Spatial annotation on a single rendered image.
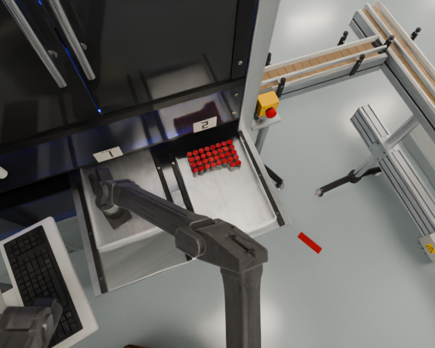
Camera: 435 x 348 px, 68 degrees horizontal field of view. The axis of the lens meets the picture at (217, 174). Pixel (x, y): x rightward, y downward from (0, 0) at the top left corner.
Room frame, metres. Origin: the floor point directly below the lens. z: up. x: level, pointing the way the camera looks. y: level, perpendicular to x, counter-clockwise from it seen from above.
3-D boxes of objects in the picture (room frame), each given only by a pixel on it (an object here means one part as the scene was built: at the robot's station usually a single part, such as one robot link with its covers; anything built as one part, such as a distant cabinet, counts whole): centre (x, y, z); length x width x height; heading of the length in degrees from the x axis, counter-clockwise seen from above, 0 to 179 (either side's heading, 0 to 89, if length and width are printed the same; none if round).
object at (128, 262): (0.38, 0.14, 0.87); 0.70 x 0.48 x 0.02; 114
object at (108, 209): (0.27, 0.31, 1.10); 0.07 x 0.06 x 0.07; 28
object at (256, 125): (0.77, -0.16, 0.87); 0.14 x 0.13 x 0.02; 24
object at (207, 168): (0.49, 0.01, 0.90); 0.18 x 0.02 x 0.05; 113
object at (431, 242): (0.34, -1.04, 0.50); 0.12 x 0.05 x 0.09; 24
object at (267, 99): (0.73, -0.16, 0.99); 0.08 x 0.07 x 0.07; 24
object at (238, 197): (0.41, -0.03, 0.90); 0.34 x 0.26 x 0.04; 24
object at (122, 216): (0.27, 0.31, 1.03); 0.10 x 0.07 x 0.07; 39
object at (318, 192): (0.85, -0.88, 0.07); 0.50 x 0.08 x 0.14; 114
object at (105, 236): (0.38, 0.33, 0.90); 0.34 x 0.26 x 0.04; 24
